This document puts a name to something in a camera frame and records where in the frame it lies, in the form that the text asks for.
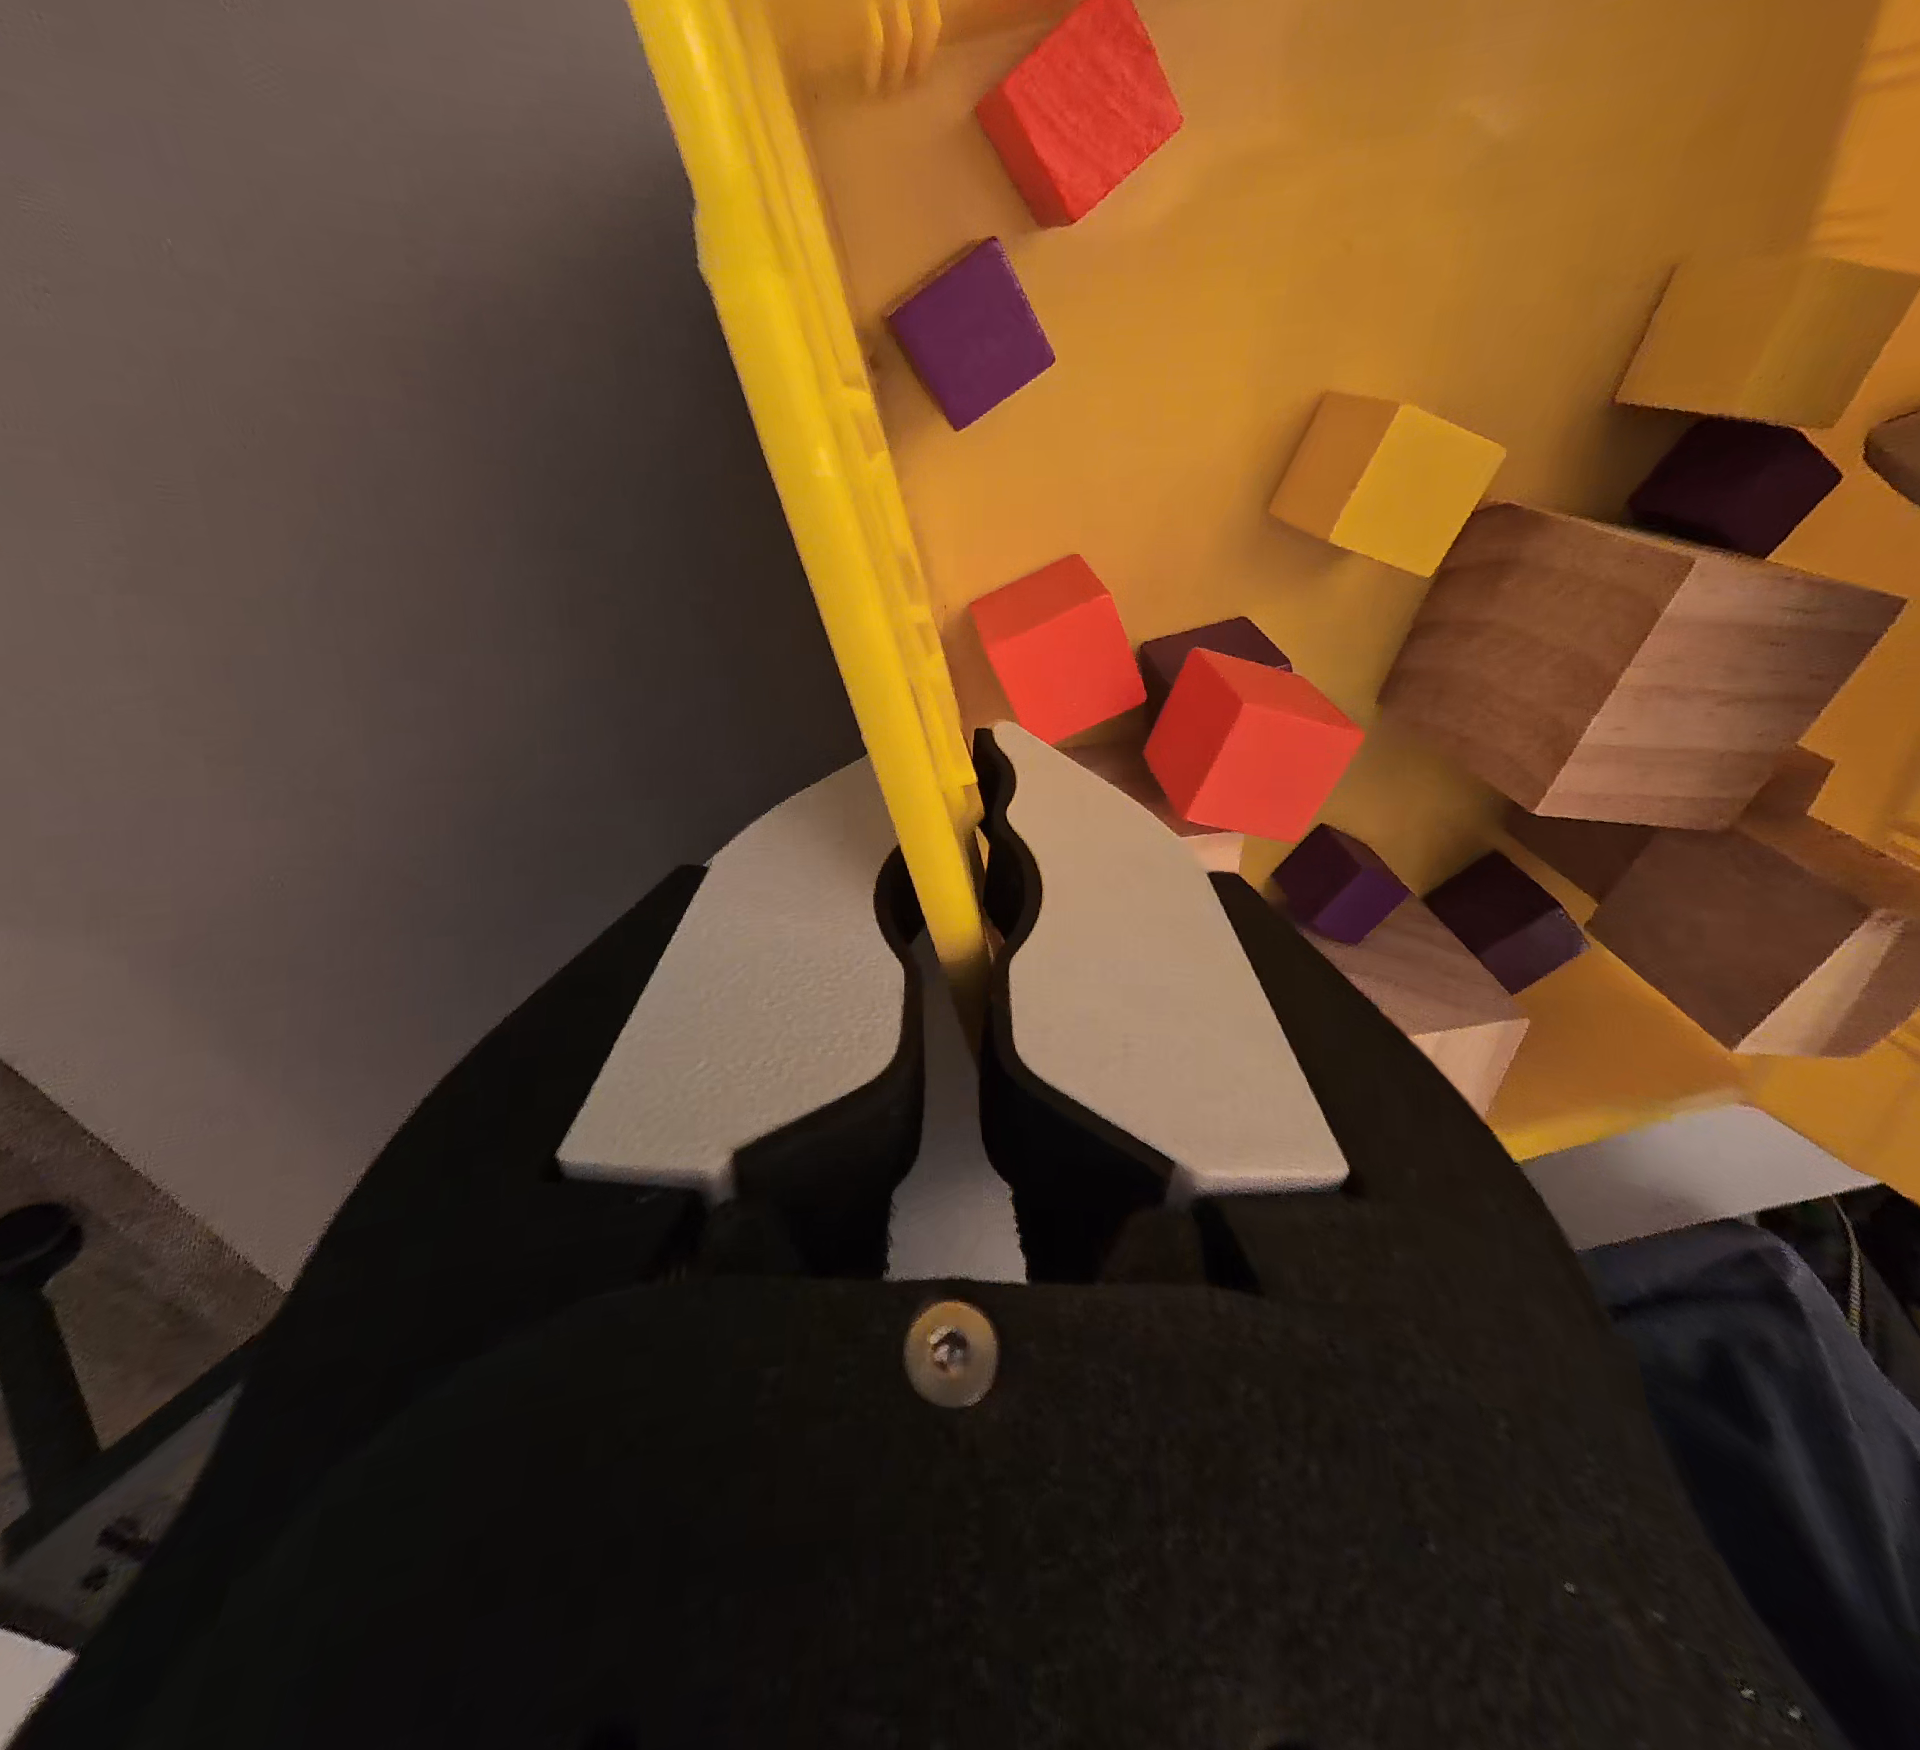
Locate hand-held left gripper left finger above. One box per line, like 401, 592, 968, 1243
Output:
554, 757, 926, 1285

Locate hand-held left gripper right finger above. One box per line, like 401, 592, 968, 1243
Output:
968, 724, 1353, 1285

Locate yellow plastic box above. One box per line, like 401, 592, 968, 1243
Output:
559, 0, 1920, 1201

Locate person's dark blue pants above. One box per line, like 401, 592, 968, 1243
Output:
1582, 1217, 1920, 1705

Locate black round knob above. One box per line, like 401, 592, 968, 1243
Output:
0, 1201, 89, 1283

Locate grey metal bracket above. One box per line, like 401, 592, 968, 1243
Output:
0, 1381, 253, 1627

